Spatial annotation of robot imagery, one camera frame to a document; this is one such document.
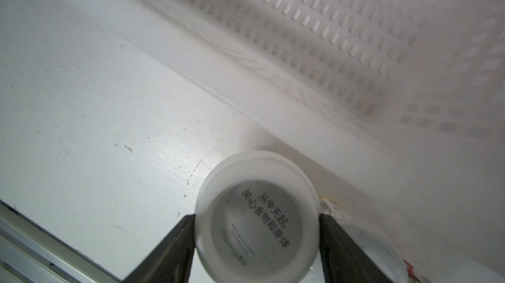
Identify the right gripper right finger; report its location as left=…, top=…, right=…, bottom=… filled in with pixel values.
left=319, top=213, right=392, bottom=283

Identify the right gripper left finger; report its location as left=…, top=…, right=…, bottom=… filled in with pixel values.
left=123, top=214, right=195, bottom=283

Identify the yogurt cup back row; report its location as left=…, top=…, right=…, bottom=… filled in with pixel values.
left=320, top=198, right=408, bottom=283
left=195, top=150, right=320, bottom=282

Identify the white perforated plastic basket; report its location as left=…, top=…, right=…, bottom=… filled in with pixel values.
left=23, top=0, right=505, bottom=276

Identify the aluminium mounting rail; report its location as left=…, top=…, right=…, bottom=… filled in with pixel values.
left=1, top=202, right=120, bottom=282

